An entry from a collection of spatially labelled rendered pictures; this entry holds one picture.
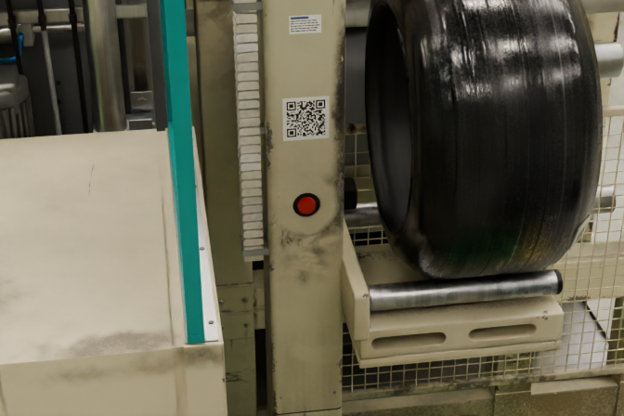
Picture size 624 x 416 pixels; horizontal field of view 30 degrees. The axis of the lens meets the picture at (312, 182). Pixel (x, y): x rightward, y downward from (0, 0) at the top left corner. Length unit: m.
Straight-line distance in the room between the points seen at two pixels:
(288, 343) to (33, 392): 0.86
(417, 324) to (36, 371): 0.87
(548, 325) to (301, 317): 0.43
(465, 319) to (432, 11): 0.55
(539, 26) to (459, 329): 0.55
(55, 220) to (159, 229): 0.14
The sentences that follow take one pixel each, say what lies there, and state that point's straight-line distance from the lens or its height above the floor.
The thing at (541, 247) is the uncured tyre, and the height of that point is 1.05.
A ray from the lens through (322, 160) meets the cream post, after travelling 1.91.
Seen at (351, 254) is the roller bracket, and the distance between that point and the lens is 2.02.
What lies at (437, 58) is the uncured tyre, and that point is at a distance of 1.76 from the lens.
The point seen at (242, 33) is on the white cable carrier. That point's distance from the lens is 1.81.
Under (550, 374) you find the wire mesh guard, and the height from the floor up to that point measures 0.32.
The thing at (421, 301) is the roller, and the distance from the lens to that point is 1.99.
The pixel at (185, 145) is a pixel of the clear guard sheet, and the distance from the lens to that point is 1.15.
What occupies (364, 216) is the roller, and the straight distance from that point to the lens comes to 2.21.
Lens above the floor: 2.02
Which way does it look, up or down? 29 degrees down
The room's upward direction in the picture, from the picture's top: straight up
